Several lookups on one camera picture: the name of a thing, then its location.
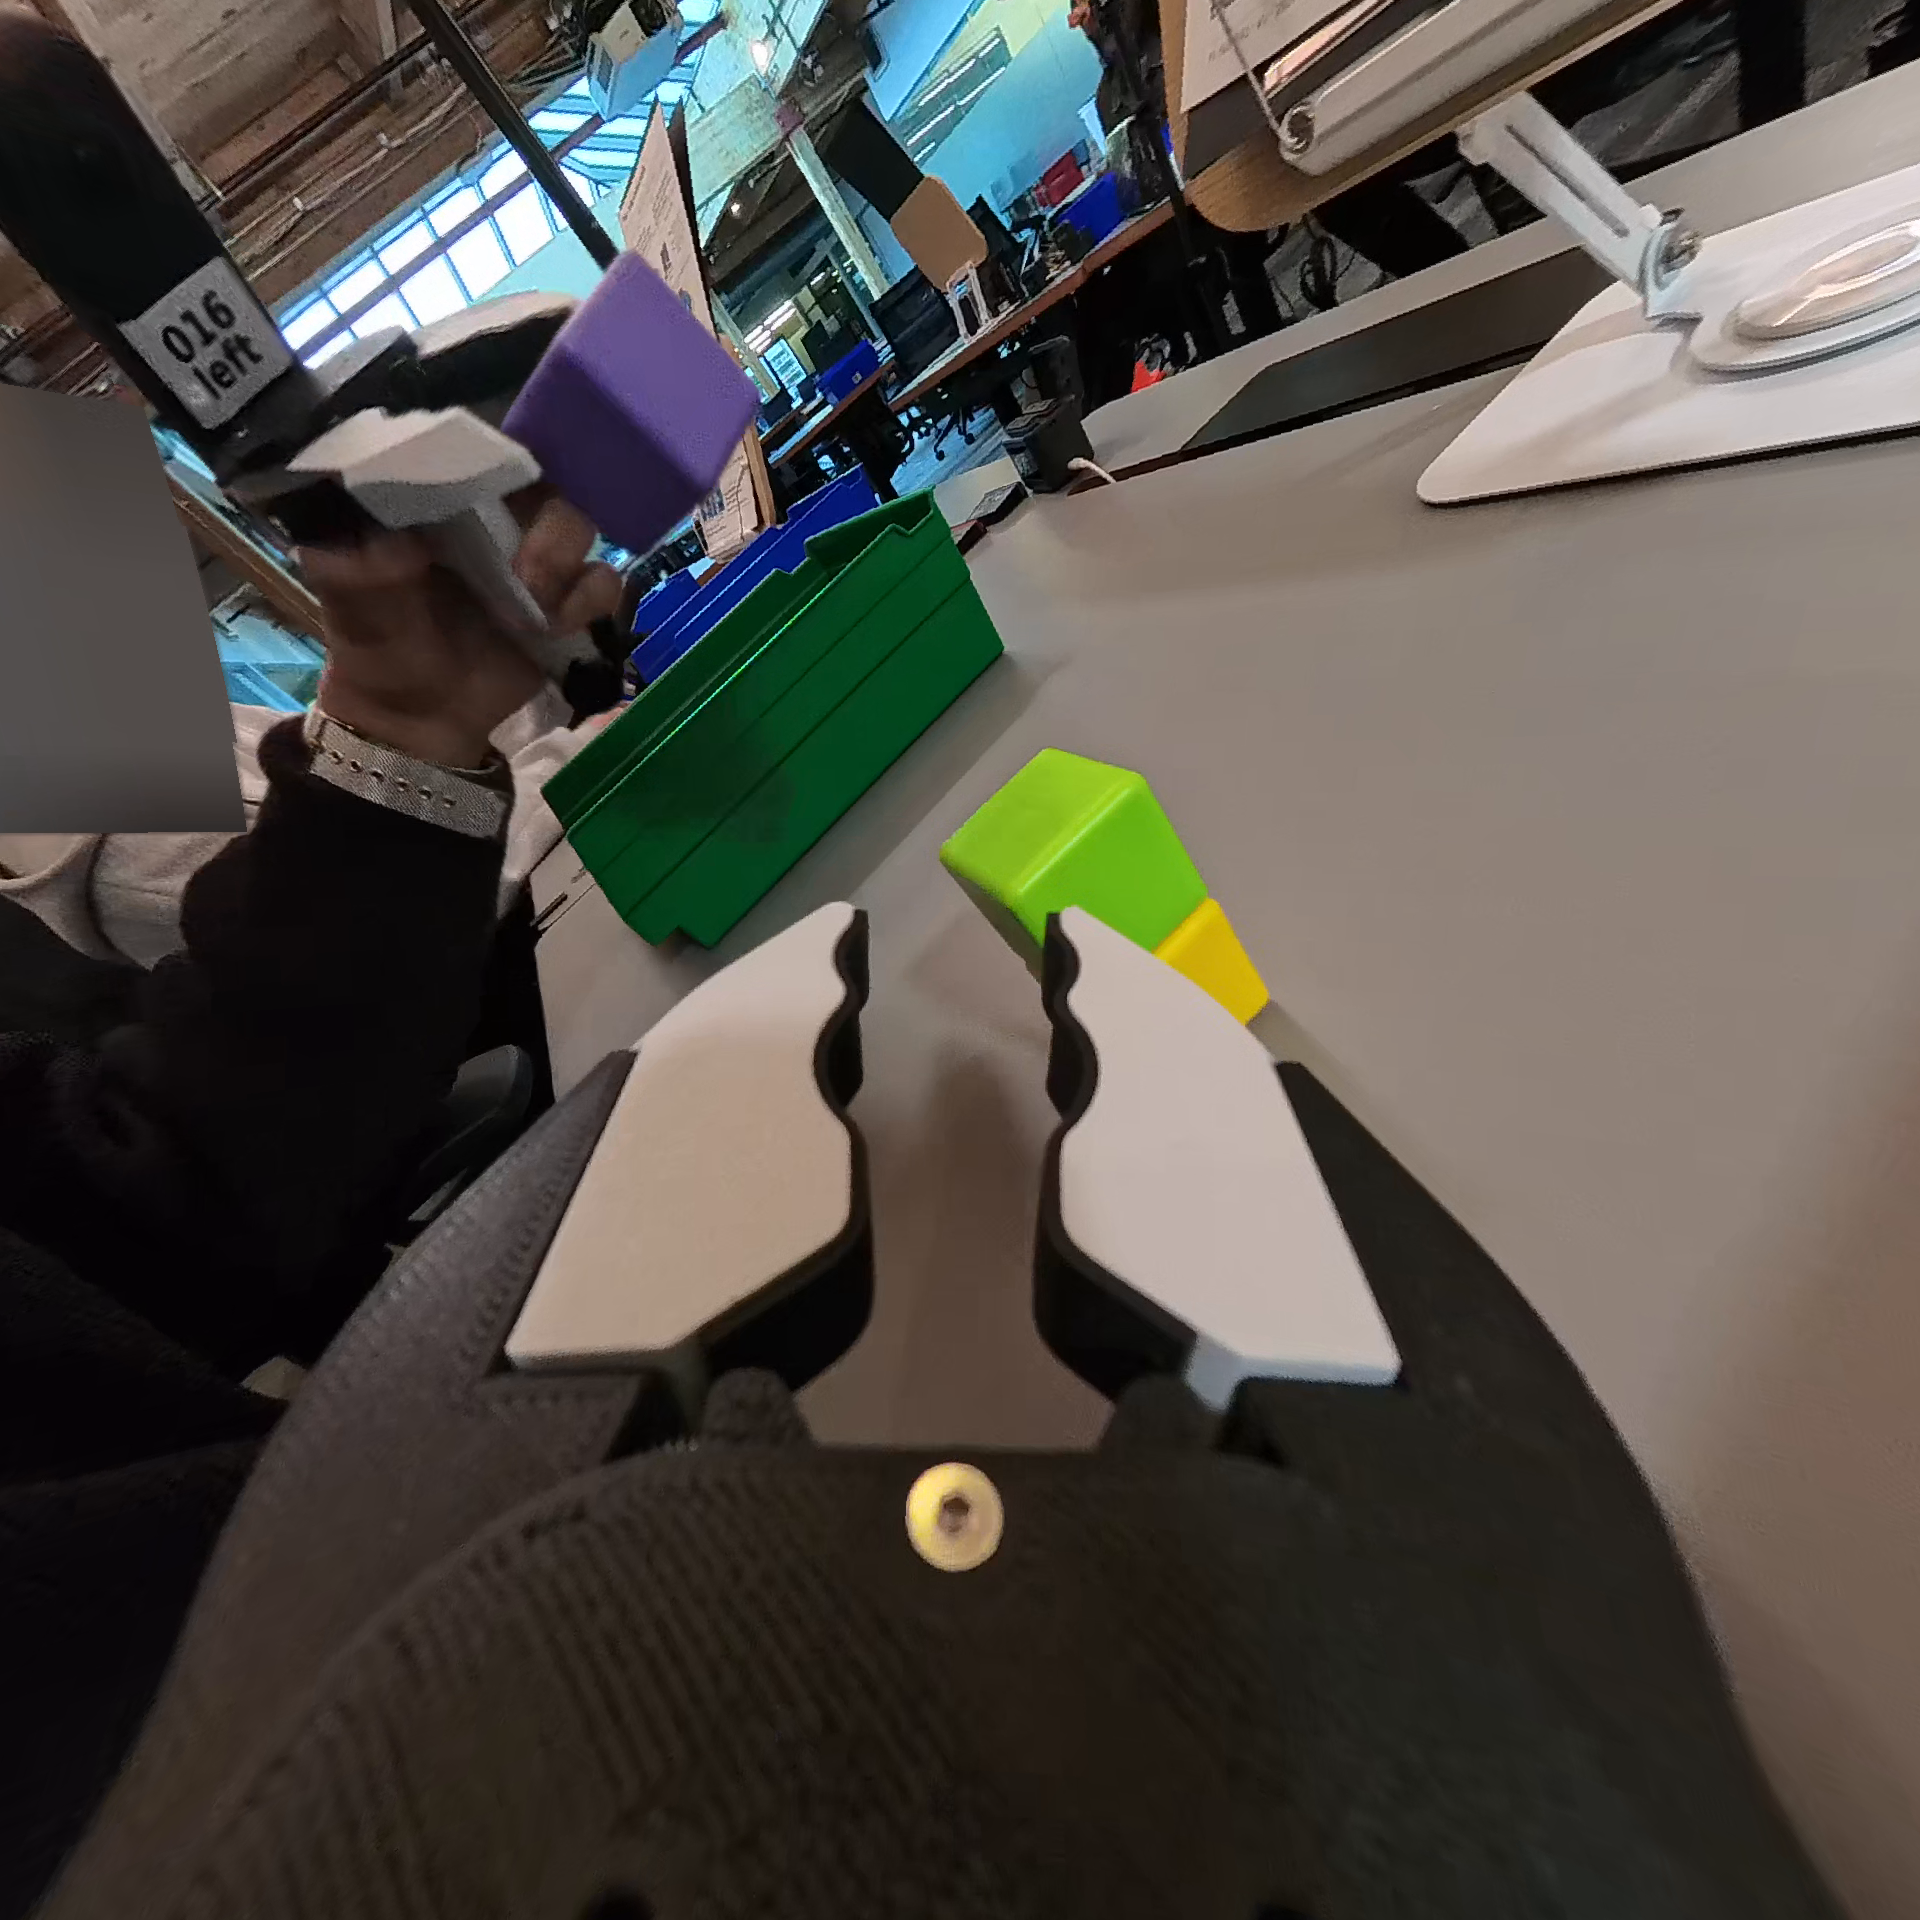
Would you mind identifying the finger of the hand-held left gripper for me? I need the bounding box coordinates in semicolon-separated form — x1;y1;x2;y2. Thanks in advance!
323;293;587;417
285;406;544;530

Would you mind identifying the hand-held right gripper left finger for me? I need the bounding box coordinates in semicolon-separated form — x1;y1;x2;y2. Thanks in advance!
508;903;876;1412

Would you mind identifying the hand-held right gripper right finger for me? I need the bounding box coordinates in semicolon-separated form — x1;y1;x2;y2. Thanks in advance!
1031;903;1403;1418

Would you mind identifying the purple cube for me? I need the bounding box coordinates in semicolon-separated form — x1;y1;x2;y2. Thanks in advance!
499;248;764;560

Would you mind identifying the yellow cube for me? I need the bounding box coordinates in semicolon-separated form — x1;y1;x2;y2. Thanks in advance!
1154;896;1271;1026

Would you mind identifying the lime green cube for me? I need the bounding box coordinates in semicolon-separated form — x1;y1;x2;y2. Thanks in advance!
940;746;1208;953

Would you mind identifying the green plastic bin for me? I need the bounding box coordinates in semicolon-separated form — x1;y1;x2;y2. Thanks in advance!
539;487;1007;951

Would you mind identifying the person's left forearm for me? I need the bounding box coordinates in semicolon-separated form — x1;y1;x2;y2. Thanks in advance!
0;720;519;1352

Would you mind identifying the person's left hand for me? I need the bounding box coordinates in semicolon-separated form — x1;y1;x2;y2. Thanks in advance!
306;496;624;767

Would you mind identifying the black pillar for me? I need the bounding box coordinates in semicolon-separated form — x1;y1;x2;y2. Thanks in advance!
404;0;624;271

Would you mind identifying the white ceiling projector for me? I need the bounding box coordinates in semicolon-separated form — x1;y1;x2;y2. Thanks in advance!
584;0;684;119

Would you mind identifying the silver wristwatch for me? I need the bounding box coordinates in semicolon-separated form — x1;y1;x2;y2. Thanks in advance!
299;704;515;841

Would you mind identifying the wooden table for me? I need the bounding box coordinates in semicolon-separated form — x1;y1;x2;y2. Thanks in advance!
885;193;1180;452

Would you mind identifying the black electronic device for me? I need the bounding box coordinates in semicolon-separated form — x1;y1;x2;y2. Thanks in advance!
1002;397;1095;488

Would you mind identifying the person's black clothing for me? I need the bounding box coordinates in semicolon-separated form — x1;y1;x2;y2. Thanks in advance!
0;1229;378;1920

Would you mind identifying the white document stand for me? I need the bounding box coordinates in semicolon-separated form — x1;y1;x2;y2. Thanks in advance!
1416;89;1920;510

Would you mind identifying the dark desk cable flap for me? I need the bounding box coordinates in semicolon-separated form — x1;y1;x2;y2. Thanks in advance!
1183;246;1614;452

